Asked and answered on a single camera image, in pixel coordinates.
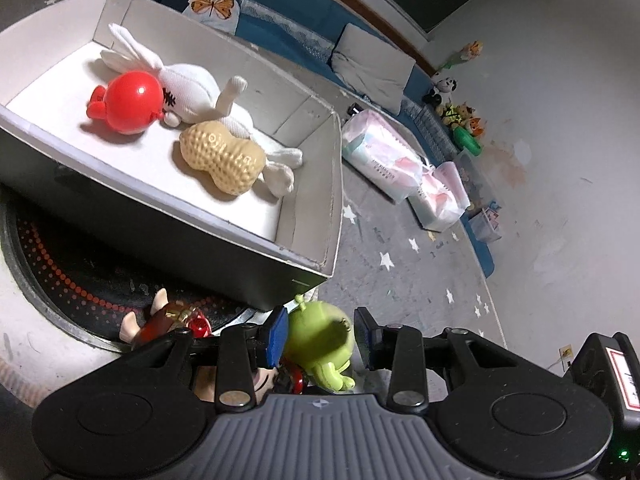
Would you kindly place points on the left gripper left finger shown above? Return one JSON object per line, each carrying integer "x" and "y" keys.
{"x": 242, "y": 350}

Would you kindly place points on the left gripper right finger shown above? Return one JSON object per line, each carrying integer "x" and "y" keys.
{"x": 400, "y": 350}

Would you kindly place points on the green alien toy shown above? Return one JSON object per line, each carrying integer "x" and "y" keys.
{"x": 321, "y": 341}

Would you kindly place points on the black-haired doll figure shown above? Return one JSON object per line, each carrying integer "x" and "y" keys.
{"x": 169, "y": 315}

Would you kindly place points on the beige peanut toy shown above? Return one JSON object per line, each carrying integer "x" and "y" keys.
{"x": 234, "y": 164}

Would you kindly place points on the white plush rabbit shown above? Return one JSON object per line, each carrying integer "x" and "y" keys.
{"x": 192, "y": 95}

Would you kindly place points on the red round toy figure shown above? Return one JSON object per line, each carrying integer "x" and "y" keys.
{"x": 129, "y": 104}

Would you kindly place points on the pink tissue pack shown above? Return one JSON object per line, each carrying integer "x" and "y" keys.
{"x": 440, "y": 199}
{"x": 375, "y": 149}

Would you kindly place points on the round black turntable mat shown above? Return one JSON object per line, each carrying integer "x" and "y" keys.
{"x": 84, "y": 283}

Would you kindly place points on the grey cardboard box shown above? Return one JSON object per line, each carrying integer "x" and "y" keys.
{"x": 254, "y": 248}

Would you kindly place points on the grey cushion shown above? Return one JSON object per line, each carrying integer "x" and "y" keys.
{"x": 372, "y": 67}

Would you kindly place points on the toy pile by wall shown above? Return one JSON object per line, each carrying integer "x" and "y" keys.
{"x": 464, "y": 125}

